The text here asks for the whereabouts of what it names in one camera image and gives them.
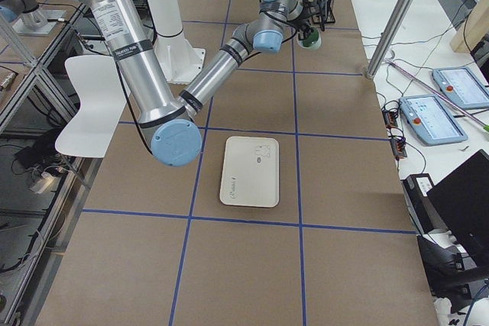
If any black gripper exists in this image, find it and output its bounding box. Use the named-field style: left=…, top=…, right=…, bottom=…
left=296, top=18, right=316, bottom=40

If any light green cup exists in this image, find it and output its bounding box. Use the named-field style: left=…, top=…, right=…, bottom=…
left=297, top=29, right=322, bottom=50

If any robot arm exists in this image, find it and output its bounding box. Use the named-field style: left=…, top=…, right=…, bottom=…
left=78, top=0, right=328, bottom=166

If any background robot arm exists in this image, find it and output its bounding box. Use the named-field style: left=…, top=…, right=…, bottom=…
left=1, top=0, right=63, bottom=36

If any cream rabbit tray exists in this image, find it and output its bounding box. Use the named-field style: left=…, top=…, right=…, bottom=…
left=219, top=136, right=280, bottom=208

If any near teach pendant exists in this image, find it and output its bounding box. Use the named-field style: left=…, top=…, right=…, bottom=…
left=399, top=94, right=468, bottom=146

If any teach pendant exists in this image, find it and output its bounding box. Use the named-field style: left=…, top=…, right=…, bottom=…
left=399, top=94, right=468, bottom=146
left=432, top=67, right=489, bottom=109

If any far teach pendant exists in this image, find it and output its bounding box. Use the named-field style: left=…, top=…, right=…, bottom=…
left=432, top=67, right=489, bottom=109

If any metal reacher stick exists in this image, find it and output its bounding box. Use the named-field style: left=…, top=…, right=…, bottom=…
left=384, top=59, right=489, bottom=132

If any white chair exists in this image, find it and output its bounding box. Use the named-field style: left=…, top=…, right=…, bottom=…
left=55, top=55, right=126, bottom=158

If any black box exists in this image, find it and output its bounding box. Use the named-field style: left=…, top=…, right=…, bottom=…
left=401, top=173, right=445, bottom=234

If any black laptop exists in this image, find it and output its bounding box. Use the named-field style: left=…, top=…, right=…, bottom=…
left=427, top=150, right=488, bottom=266

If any black wire cup rack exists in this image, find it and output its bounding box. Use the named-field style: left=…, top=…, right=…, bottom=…
left=310, top=0, right=335, bottom=31

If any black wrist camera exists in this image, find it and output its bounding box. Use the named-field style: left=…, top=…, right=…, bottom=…
left=302, top=0, right=328, bottom=18

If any aluminium frame post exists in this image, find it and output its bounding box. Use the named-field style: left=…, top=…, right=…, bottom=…
left=365, top=0, right=413, bottom=79

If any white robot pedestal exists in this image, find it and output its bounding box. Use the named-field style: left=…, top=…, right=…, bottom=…
left=147, top=0, right=206, bottom=84

